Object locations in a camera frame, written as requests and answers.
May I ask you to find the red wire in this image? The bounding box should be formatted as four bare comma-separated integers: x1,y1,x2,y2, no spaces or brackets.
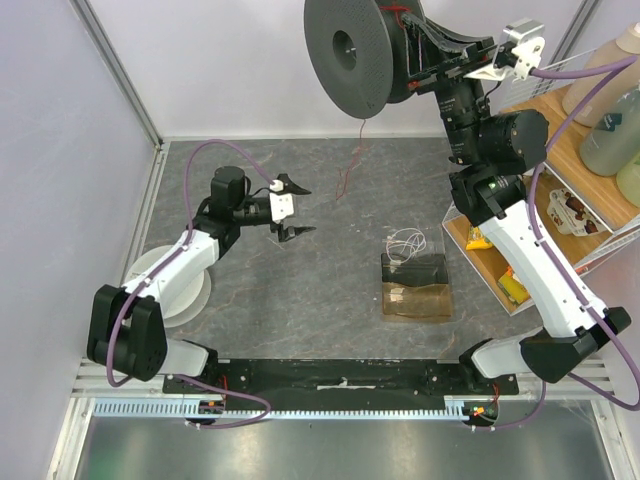
334,3,416,202

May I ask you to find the dark grey cable spool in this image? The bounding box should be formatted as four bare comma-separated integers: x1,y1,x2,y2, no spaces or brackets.
304,0,424,120

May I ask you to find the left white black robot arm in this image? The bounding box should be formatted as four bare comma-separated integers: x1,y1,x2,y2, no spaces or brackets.
87,166,307,393

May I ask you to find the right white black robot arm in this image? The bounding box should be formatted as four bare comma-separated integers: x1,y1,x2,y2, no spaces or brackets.
398,12,631,394

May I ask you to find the beige plastic bottle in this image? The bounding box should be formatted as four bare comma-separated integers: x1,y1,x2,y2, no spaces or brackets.
562,23,639,127

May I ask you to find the green liquid bottle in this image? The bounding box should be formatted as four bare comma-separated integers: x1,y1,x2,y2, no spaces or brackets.
579,86,639,177

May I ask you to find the yellow candy bag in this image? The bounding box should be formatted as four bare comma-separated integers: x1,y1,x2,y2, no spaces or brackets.
465,225,494,251

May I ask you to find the white pudding cup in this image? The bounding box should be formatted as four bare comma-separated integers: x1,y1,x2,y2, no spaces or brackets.
547,188,604,237

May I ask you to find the light green bottle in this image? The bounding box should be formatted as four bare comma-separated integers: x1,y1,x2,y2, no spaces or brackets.
616,155,640,208

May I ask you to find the orange snack box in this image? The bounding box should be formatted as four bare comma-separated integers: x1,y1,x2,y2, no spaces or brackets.
498,266,530,306

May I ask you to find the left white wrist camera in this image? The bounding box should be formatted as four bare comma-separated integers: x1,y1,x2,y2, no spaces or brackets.
269,180,295,224

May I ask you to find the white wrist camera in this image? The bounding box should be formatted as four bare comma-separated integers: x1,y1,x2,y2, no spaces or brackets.
269,180,295,224
465,18,545,82

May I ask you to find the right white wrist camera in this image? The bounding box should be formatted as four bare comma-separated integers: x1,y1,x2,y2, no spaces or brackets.
465,18,545,82

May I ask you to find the white wire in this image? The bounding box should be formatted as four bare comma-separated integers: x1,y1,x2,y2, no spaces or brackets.
382,227,427,264

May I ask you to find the white cable spool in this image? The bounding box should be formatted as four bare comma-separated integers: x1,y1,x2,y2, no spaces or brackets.
123,239,218,328

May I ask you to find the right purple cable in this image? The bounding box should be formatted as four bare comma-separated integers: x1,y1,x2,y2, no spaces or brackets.
528,55,640,431

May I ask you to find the purple cable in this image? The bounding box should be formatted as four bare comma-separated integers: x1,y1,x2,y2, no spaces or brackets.
107,139,274,430
528,55,640,431

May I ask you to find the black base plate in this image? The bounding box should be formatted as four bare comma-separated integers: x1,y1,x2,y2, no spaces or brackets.
162,357,521,401

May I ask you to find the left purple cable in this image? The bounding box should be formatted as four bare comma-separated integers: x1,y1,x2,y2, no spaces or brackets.
107,139,274,430

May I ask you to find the white wire shelf rack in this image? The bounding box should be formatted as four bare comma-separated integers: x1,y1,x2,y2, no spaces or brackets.
442,77,639,316

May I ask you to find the blue grey cable duct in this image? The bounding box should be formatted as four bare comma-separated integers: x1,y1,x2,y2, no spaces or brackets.
93,397,477,421

